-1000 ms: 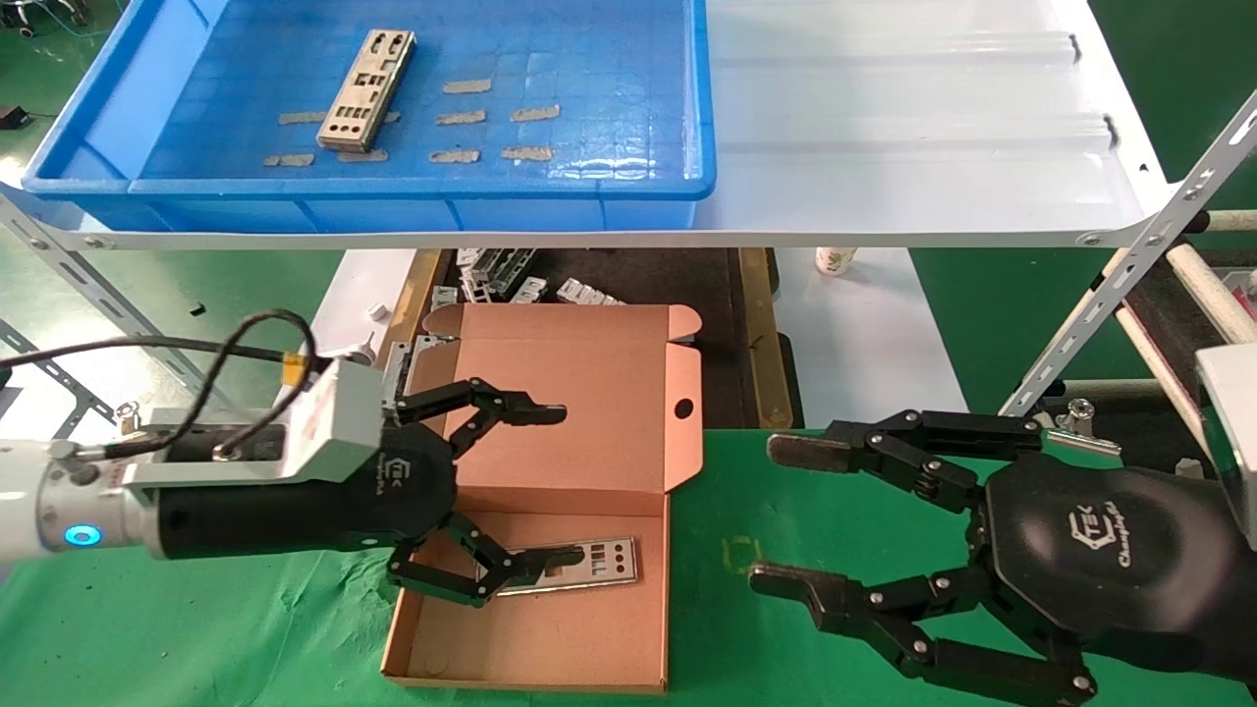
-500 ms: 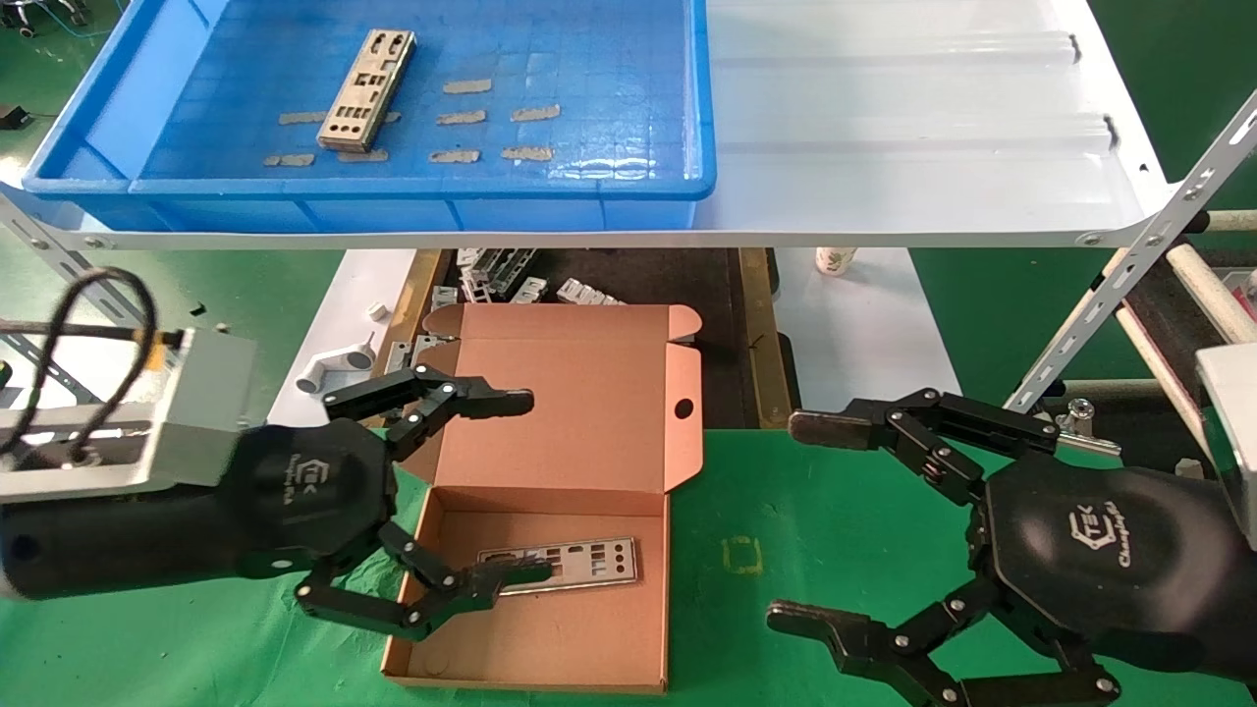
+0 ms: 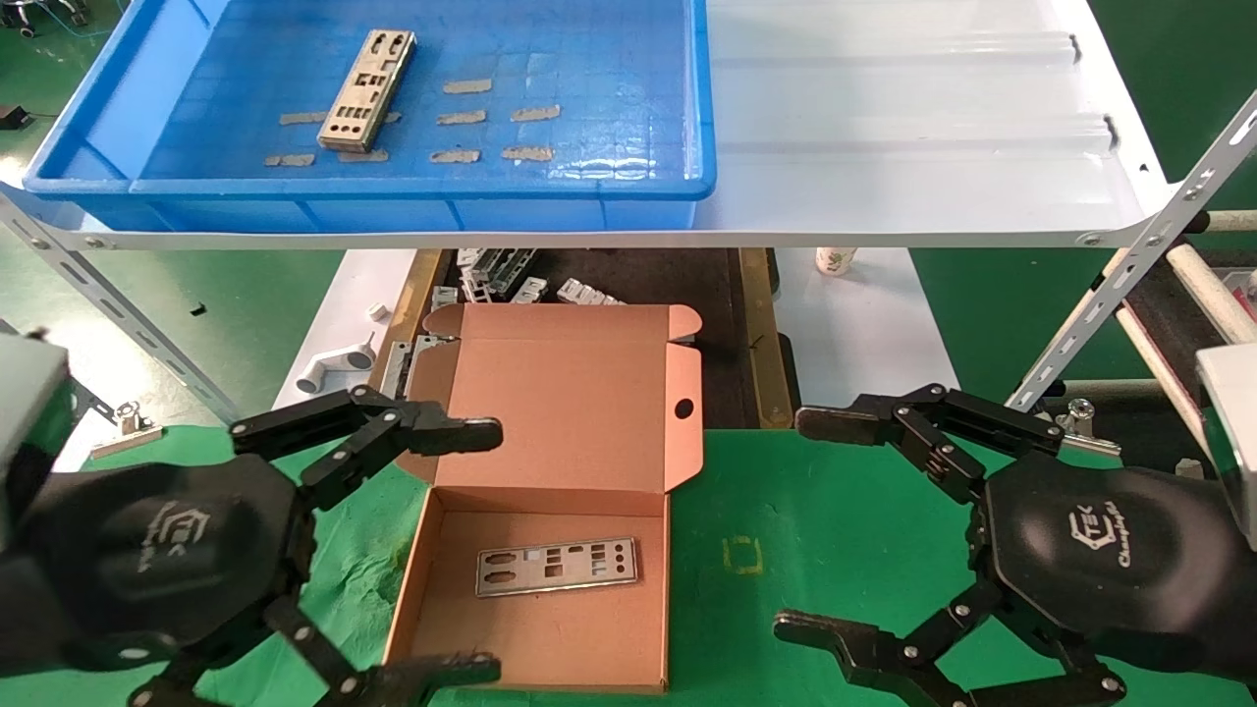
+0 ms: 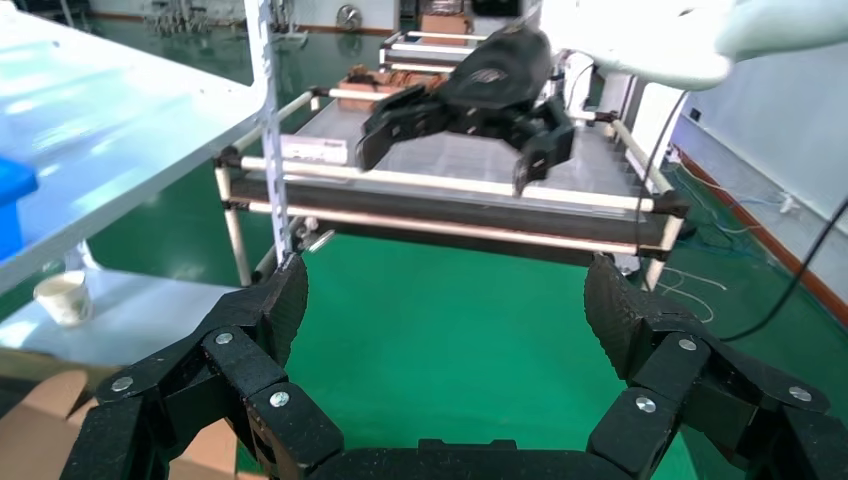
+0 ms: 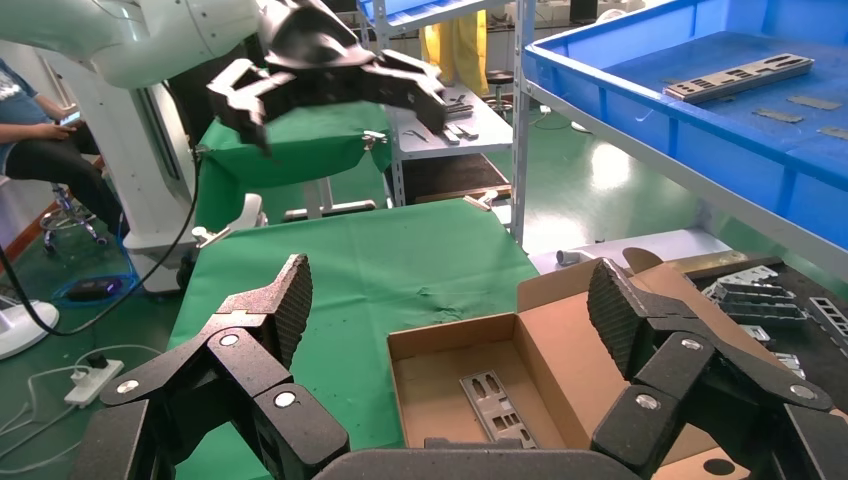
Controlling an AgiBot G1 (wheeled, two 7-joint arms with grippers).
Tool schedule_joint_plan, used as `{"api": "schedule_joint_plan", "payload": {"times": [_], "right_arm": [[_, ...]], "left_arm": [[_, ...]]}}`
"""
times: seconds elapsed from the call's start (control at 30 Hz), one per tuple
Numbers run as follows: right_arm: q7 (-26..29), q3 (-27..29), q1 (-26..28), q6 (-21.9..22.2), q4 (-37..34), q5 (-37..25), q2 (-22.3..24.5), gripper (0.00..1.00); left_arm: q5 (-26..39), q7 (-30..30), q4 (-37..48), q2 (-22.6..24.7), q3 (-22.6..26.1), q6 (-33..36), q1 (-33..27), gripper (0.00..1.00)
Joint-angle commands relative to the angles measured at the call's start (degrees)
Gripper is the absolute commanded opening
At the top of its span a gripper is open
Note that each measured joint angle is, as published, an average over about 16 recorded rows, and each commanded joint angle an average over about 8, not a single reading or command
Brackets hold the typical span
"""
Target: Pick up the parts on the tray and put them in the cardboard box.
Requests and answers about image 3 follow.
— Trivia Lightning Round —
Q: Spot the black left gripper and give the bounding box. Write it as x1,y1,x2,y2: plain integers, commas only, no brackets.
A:
0,385,504,680

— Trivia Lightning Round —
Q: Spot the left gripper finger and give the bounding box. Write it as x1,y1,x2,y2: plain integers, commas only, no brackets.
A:
128,596,502,707

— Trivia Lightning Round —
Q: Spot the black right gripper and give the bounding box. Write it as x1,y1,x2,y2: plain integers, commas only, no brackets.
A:
773,383,1257,707

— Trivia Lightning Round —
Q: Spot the metal io shield plate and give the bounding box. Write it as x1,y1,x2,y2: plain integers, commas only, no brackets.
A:
317,29,416,153
475,536,640,599

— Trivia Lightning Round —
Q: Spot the brown cardboard box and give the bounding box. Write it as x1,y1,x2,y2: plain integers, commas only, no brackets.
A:
383,302,704,694

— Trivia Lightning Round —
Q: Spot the blue plastic tray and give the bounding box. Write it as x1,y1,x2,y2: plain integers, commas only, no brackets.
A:
22,0,716,234

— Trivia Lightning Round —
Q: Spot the green table cloth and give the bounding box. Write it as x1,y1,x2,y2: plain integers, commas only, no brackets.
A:
0,424,1257,707

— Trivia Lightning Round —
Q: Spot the white pipe fitting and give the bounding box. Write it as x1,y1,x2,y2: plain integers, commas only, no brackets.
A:
295,332,376,396

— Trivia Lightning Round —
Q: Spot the perforated steel shelf upright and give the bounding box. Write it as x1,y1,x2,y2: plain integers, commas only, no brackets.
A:
0,191,242,425
1004,90,1257,413

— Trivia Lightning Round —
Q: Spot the black rack panel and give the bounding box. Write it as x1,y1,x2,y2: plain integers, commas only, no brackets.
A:
1124,245,1257,472

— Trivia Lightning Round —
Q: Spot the white metal shelf board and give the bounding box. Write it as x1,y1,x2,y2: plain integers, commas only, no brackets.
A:
0,0,1175,249

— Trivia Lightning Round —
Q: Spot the wheeled chair base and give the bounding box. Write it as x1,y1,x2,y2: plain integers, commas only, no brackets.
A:
0,0,94,40

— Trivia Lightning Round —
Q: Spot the bent metal bracket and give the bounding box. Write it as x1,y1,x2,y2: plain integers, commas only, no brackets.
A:
381,334,455,397

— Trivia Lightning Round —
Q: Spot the slotted metal bracket pile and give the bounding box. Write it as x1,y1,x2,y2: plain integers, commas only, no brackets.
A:
457,247,539,299

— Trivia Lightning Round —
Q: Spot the ridged metal bracket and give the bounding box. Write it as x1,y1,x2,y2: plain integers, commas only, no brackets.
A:
557,279,629,307

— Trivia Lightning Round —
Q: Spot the black tray with wooden frame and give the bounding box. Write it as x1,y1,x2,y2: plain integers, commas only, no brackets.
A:
373,247,804,430

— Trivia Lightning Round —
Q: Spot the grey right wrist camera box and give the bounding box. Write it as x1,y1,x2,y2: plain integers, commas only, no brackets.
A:
1196,344,1257,551

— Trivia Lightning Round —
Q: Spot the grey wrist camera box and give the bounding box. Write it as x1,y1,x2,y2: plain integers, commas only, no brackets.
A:
1196,344,1257,551
0,329,72,551

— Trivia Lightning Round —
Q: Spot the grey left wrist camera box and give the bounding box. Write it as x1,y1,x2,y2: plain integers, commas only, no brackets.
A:
0,329,72,551

